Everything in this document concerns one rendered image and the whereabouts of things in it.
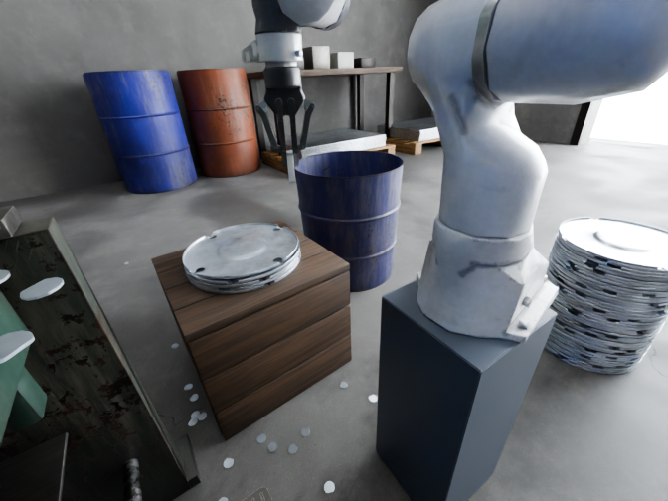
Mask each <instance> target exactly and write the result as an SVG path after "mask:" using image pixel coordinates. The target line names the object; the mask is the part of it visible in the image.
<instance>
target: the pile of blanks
mask: <svg viewBox="0 0 668 501"><path fill-rule="evenodd" d="M548 262H549V264H548V267H547V271H546V276H547V281H548V282H550V283H551V284H553V285H554V286H555V287H557V288H558V295H557V296H556V298H555V299H554V301H553V302H552V304H551V305H550V307H549V309H551V310H553V311H555V312H557V314H558V315H557V317H556V320H555V322H554V325H553V327H552V330H551V332H550V335H549V337H548V340H547V342H546V345H545V347H544V349H545V350H547V351H548V352H549V353H551V354H552V355H554V356H555V357H556V356H558V357H560V358H559V359H560V360H562V361H564V362H566V363H568V364H571V365H573V366H576V367H578V368H581V369H584V370H587V371H591V372H595V373H601V374H612V375H615V374H623V373H627V372H630V371H632V370H633V369H635V368H636V366H637V365H638V364H639V363H640V361H641V360H642V358H643V357H644V355H645V354H646V352H647V351H648V349H649V348H650V346H651V344H652V342H653V341H654V340H655V338H656V336H657V335H658V334H659V332H660V331H661V329H662V327H663V325H664V323H665V321H666V320H667V318H668V270H665V269H664V268H661V269H662V270H660V269H650V268H643V267H637V266H631V265H627V264H622V263H618V262H614V261H611V260H607V259H604V258H601V257H598V256H595V255H592V254H590V253H587V252H585V251H583V250H580V249H578V248H576V247H574V246H572V245H571V244H569V243H568V242H567V241H565V239H564V238H562V236H561V235H560V233H559V232H558V233H557V234H556V236H555V242H554V244H553V246H552V248H551V250H550V254H549V257H548Z"/></svg>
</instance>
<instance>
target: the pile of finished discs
mask: <svg viewBox="0 0 668 501"><path fill-rule="evenodd" d="M300 258H301V253H300V245H299V241H298V246H297V249H296V251H295V253H294V254H293V255H292V256H291V257H290V258H289V259H288V260H286V261H282V258H277V259H275V260H274V262H282V264H280V265H278V266H276V267H274V268H272V269H270V270H267V271H264V272H262V273H258V274H255V275H251V276H246V277H240V278H232V279H211V278H205V277H201V276H198V275H195V273H197V272H198V273H200V272H203V271H204V270H205V269H204V268H199V269H197V270H196V272H195V273H191V272H190V271H189V270H187V269H186V267H185V266H184V269H185V272H186V275H187V277H188V279H189V280H190V282H191V283H192V284H193V285H194V286H195V287H197V288H199V289H201V290H203V291H207V292H211V293H218V294H235V293H244V292H249V291H254V290H258V289H261V288H264V287H267V286H268V284H266V283H269V282H270V284H274V283H276V282H278V281H280V280H282V279H284V278H285V277H287V276H288V275H289V274H291V273H292V272H293V271H294V270H295V268H296V267H297V266H298V264H299V262H300Z"/></svg>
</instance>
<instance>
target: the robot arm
mask: <svg viewBox="0 0 668 501"><path fill-rule="evenodd" d="M251 4H252V8H253V12H254V15H255V31H254V34H255V36H256V40H253V41H252V42H251V43H250V44H249V45H248V46H246V47H245V48H244V49H243V50H242V51H241V54H242V60H243V62H257V63H265V65H266V67H265V69H264V70H263V74H264V83H265V96H264V101H263V102H262V103H260V104H258V105H257V106H256V107H255V110H256V112H257V113H258V114H259V115H260V117H261V119H262V122H263V124H264V127H265V130H266V133H267V136H268V138H269V141H270V144H271V147H272V149H273V151H277V152H280V153H281V158H282V166H283V168H285V167H288V178H289V183H295V172H294V167H298V166H299V160H298V152H299V151H301V150H304V149H305V147H306V141H307V135H308V129H309V123H310V117H311V114H312V112H313V110H314V108H315V104H314V103H312V102H310V101H308V100H307V99H305V96H304V94H303V92H302V86H301V71H300V69H299V68H268V67H297V62H302V61H303V52H302V35H301V29H302V28H303V27H312V28H314V29H317V30H321V31H329V30H332V29H334V28H336V27H337V26H339V25H340V24H341V23H342V21H343V20H344V19H345V17H346V16H347V14H348V11H349V6H350V0H251ZM407 60H408V66H409V72H410V75H411V78H412V81H413V82H414V83H415V85H416V86H417V87H418V88H419V89H420V91H421V92H422V94H423V96H424V97H425V99H426V101H427V102H428V104H429V106H430V107H431V109H432V111H433V114H434V118H435V122H436V126H437V130H438V134H439V138H440V142H441V146H442V151H443V167H442V179H441V192H440V205H439V212H438V214H437V215H436V217H435V218H434V223H433V230H432V240H429V243H428V247H427V251H426V256H425V260H424V264H423V268H422V272H419V273H418V274H417V285H418V291H417V303H418V305H419V307H420V310H421V312H422V314H423V315H424V316H426V317H428V318H429V319H431V320H432V321H434V322H435V323H437V324H438V325H440V326H441V327H443V328H444V329H446V330H447V331H449V332H453V333H458V334H463V335H468V336H473V337H478V338H499V339H504V340H510V341H515V342H520V343H525V342H526V340H527V339H528V337H529V336H530V335H531V333H532V332H533V330H534V329H535V327H536V326H537V324H538V323H539V321H540V320H541V318H542V317H543V315H544V314H545V312H546V311H547V309H548V308H549V307H550V305H551V304H552V302H553V301H554V299H555V298H556V296H557V295H558V288H557V287H555V286H554V285H553V284H551V283H550V282H548V281H547V276H546V271H547V267H548V264H549V262H548V261H547V260H546V259H544V258H543V257H542V256H541V255H540V254H539V253H538V252H537V251H536V250H535V249H534V231H533V220H534V217H535V213H536V210H537V207H538V204H539V200H540V197H541V194H542V191H543V188H544V184H545V181H546V178H547V175H548V167H547V163H546V160H545V158H544V156H543V154H542V152H541V150H540V148H539V146H538V145H537V144H535V143H534V142H533V141H532V140H530V139H529V138H528V137H526V136H525V135H524V134H523V133H521V131H520V129H519V126H518V123H517V121H516V118H515V115H514V103H542V104H571V105H576V104H581V103H586V102H591V101H596V100H601V99H606V98H611V97H616V96H622V95H627V94H632V93H637V92H642V91H645V90H647V89H648V88H649V87H650V86H652V85H653V84H655V83H656V82H657V81H658V80H660V79H661V78H662V77H664V76H665V75H666V74H667V73H668V0H439V1H437V2H435V3H433V4H432V5H430V6H428V7H427V9H426V10H425V11H424V12H423V13H422V14H421V15H420V16H419V17H418V18H417V20H416V23H415V25H414V28H413V30H412V33H411V35H410V39H409V47H408V57H407ZM302 103H303V104H304V107H303V108H304V110H305V114H304V120H303V126H302V133H301V139H300V144H298V145H297V135H296V122H295V114H296V113H297V112H298V110H299V108H300V107H301V105H302ZM267 105H268V106H269V107H270V109H271V110H272V111H273V112H274V114H275V115H277V120H278V129H279V139H280V145H277V142H276V139H275V136H274V133H273V131H272V128H271V125H270V122H269V119H268V116H267V114H266V113H267V108H266V106H267ZM286 115H287V116H289V119H290V130H291V141H292V150H290V151H289V150H286V143H285V133H284V122H283V117H284V116H286Z"/></svg>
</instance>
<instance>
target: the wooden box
mask: <svg viewBox="0 0 668 501"><path fill-rule="evenodd" d="M270 224H277V225H278V226H279V227H280V228H283V227H287V228H289V229H291V230H292V231H294V232H295V233H296V235H297V237H298V240H299V245H300V253H301V258H300V262H299V264H298V266H297V267H296V268H295V270H294V271H293V272H292V273H291V274H289V275H288V276H287V277H285V278H284V279H282V280H280V281H278V282H276V283H274V284H270V282H269V283H266V284H268V286H267V287H264V288H261V289H258V290H254V291H249V292H244V293H235V294H218V293H211V292H207V291H203V290H201V289H199V288H197V287H195V286H194V285H193V284H192V283H191V282H190V280H189V279H188V277H187V275H186V272H185V269H184V264H183V260H182V257H183V253H184V251H185V250H186V249H183V250H177V251H174V252H170V253H167V254H164V255H161V256H157V257H155V258H152V259H151V260H152V263H153V265H154V268H155V270H156V273H157V275H158V278H159V280H160V283H161V286H162V288H163V291H164V293H165V296H166V298H167V301H168V303H169V306H170V309H171V311H172V314H173V316H174V319H175V321H176V324H177V326H178V329H179V331H180V334H181V337H182V339H183V342H184V344H185V347H186V349H187V352H188V354H189V357H190V359H191V362H192V364H193V366H194V369H195V371H196V374H197V376H198V378H199V381H200V383H201V386H202V388H203V391H204V393H205V395H206V398H207V400H208V403H209V405H210V407H211V410H212V412H213V415H214V417H215V419H216V422H217V424H218V427H219V429H220V432H221V434H222V435H223V436H224V439H225V441H227V440H229V439H230V438H232V437H233V436H235V435H236V434H238V433H239V432H241V431H242V430H244V429H246V428H247V427H249V426H250V425H252V424H253V423H255V422H256V421H258V420H260V419H261V418H263V417H265V416H266V415H268V414H269V413H271V412H272V411H274V410H276V409H277V408H279V407H280V406H282V405H283V404H285V403H286V402H288V401H289V400H291V399H293V398H294V397H296V396H297V395H299V394H300V393H302V392H303V391H305V390H306V389H308V388H310V387H311V386H313V385H314V384H316V383H317V382H319V381H320V380H322V379H323V378H325V377H327V376H328V375H330V374H331V373H333V372H334V371H336V370H337V369H339V368H340V367H342V366H344V365H345V364H347V363H348V362H350V361H351V360H352V350H351V309H350V271H349V270H348V269H350V263H348V262H347V261H345V260H344V259H342V258H341V257H339V256H337V255H336V254H334V253H333V252H331V251H330V250H327V249H326V248H324V247H323V246H321V245H319V244H318V243H316V242H315V241H313V240H312V239H310V238H308V237H307V236H305V235H304V234H302V233H301V232H299V231H297V230H296V229H294V228H293V227H291V226H290V225H288V224H286V223H285V222H283V221H282V220H278V221H275V222H271V223H270Z"/></svg>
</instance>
